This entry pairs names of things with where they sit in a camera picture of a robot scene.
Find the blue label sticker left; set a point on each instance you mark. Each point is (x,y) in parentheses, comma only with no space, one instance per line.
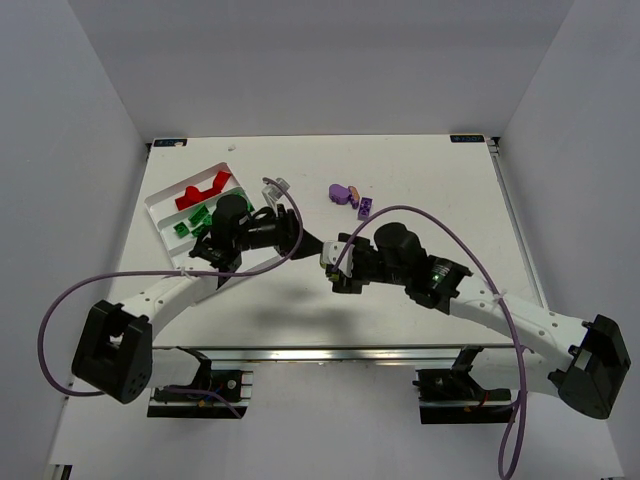
(169,142)

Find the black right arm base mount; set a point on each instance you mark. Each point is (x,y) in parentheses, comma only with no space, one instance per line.
(450,396)

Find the green square brick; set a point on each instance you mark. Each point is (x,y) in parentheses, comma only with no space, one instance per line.
(197,231)

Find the red rounded lego brick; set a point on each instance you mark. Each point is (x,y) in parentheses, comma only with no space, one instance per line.
(192,196)

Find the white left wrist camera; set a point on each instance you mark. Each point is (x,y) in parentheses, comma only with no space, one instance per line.
(273,191)

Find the red sloped lego brick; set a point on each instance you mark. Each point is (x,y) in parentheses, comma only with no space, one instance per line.
(219,181)

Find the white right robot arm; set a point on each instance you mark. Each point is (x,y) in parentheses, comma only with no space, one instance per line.
(582,363)

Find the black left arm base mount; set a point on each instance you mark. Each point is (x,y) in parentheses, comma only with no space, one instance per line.
(210,387)

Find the purple lego brick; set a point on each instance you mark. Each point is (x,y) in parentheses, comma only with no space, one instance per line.
(365,208)

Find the green long brick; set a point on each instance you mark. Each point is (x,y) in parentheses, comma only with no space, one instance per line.
(198,215)

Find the purple sloped printed brick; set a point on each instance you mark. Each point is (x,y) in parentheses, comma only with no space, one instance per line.
(354,191)

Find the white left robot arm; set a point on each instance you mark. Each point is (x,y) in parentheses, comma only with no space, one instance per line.
(115,353)

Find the white divided sorting tray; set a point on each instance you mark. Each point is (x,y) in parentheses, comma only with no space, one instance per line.
(179,212)

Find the green small lego brick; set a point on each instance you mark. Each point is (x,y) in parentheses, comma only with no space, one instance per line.
(181,230)

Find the blue label sticker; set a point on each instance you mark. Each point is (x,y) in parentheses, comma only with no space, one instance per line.
(169,142)
(467,138)

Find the blue label sticker right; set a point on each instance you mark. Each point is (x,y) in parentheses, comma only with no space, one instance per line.
(467,138)

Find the purple rounded lego stack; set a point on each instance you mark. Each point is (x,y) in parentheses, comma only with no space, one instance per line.
(339,194)

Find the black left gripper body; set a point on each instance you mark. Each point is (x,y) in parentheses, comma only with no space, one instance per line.
(289,231)

